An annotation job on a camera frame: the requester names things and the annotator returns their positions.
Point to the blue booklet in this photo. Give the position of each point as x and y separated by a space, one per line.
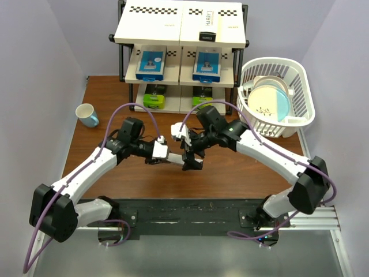
151 63

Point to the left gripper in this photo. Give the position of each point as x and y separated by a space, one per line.
151 160

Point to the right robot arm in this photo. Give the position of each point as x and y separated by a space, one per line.
307 177

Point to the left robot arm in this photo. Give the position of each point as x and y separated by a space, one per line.
56 209

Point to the black green razor package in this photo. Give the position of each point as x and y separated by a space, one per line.
201 94

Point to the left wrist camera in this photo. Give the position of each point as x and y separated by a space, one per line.
160 148

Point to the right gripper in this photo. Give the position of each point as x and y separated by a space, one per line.
190 163

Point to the blue razor package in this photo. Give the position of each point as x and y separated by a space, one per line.
207 65

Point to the white Harry's razor box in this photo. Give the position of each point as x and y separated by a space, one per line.
209 26

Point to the white plastic basket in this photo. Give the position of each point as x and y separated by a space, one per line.
302 112

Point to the beige and blue plate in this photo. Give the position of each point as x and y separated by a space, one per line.
269 97

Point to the aluminium rail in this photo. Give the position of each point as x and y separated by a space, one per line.
189 238

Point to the black green razor box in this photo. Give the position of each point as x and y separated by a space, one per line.
154 96

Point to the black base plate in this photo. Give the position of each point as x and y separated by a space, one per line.
235 218

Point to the blue ceramic mug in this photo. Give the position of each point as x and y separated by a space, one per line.
86 113

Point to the white three-tier shelf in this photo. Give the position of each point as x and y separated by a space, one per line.
175 24

